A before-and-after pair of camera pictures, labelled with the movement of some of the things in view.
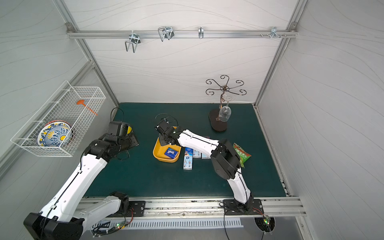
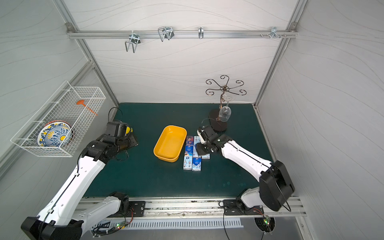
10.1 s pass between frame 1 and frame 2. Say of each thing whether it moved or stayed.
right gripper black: moved
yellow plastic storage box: stayed
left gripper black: stayed
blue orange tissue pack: stayed
